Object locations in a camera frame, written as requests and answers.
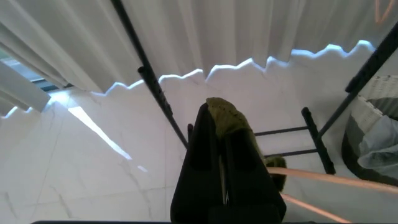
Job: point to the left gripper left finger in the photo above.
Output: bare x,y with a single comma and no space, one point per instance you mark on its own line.
199,174

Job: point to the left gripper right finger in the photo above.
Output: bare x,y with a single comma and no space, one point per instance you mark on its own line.
248,193

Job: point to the green long-sleeved shirt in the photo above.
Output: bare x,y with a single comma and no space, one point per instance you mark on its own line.
227,115

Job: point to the pink clothes hanger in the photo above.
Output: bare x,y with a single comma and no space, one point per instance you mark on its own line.
342,180
377,12

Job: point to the black clothes rack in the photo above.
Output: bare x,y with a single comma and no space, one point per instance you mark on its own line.
155,87

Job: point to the white laundry basket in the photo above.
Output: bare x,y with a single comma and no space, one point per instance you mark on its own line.
367,109

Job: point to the window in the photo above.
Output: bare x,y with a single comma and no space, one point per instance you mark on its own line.
46,84

